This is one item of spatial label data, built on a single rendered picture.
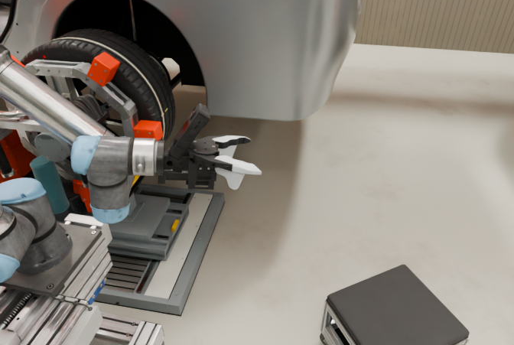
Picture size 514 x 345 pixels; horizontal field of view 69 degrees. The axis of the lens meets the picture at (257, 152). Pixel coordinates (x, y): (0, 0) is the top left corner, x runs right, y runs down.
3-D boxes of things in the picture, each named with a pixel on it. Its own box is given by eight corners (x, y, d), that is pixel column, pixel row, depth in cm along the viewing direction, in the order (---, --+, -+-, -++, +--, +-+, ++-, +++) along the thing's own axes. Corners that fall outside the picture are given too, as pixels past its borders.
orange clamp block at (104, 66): (112, 79, 146) (121, 62, 141) (102, 87, 140) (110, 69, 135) (96, 69, 145) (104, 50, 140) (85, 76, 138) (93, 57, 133)
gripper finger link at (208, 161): (239, 167, 74) (203, 154, 77) (241, 158, 73) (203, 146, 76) (227, 175, 70) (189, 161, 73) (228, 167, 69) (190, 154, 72)
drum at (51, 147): (100, 138, 162) (92, 109, 154) (71, 166, 144) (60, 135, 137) (70, 135, 164) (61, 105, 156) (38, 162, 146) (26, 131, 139)
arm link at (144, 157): (137, 131, 76) (131, 148, 68) (160, 132, 77) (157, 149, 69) (137, 164, 79) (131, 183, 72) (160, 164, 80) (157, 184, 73)
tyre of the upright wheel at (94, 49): (157, 174, 201) (195, 70, 164) (137, 203, 182) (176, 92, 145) (40, 119, 195) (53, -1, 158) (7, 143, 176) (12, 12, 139)
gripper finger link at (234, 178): (258, 193, 73) (219, 178, 77) (262, 166, 71) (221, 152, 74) (251, 200, 71) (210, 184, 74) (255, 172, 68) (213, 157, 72)
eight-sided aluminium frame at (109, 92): (151, 180, 170) (128, 64, 140) (144, 189, 164) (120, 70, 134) (43, 167, 178) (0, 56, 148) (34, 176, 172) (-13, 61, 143)
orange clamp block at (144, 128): (143, 134, 158) (164, 135, 156) (135, 143, 151) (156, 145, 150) (140, 118, 154) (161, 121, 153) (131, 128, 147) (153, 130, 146)
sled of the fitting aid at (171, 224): (189, 215, 223) (187, 202, 217) (167, 262, 193) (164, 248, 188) (112, 205, 230) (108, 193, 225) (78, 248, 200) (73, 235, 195)
